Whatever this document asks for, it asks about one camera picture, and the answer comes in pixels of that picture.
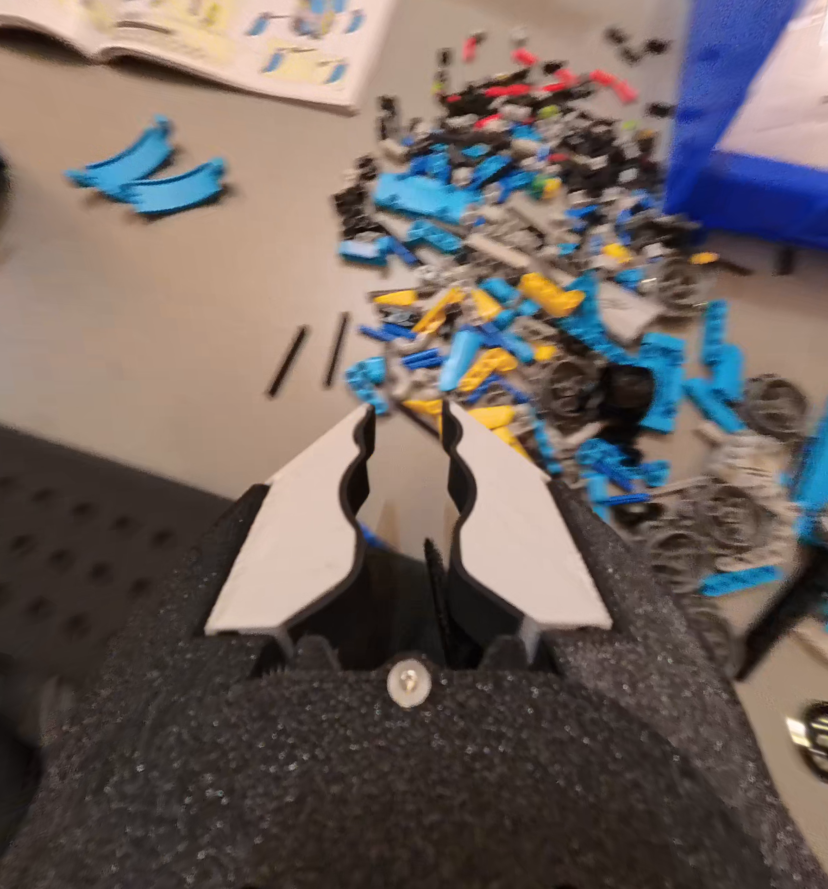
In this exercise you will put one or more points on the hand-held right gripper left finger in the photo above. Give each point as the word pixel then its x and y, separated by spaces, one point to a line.
pixel 296 549

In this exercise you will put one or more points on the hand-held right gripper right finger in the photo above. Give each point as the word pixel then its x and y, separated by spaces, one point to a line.
pixel 525 549

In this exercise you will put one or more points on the pile of small brick parts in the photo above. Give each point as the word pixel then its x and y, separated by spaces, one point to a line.
pixel 525 278

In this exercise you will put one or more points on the grey desk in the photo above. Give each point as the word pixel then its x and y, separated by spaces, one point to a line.
pixel 143 312

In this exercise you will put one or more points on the black brick axle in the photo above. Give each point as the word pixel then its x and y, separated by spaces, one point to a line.
pixel 287 361
pixel 337 351

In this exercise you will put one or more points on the black perforated panel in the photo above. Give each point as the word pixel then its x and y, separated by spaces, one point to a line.
pixel 73 521

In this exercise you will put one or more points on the black toy wheel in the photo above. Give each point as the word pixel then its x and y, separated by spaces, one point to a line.
pixel 827 743

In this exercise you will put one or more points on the blue curved brick piece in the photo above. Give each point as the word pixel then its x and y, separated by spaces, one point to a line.
pixel 126 160
pixel 178 189

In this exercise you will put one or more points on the blue plastic bin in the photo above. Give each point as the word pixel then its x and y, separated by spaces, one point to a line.
pixel 719 173

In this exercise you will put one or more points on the open instruction booklet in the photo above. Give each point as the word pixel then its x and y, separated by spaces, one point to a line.
pixel 212 35

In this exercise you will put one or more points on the clear plastic parts bags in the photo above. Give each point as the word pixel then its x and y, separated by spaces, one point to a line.
pixel 796 90

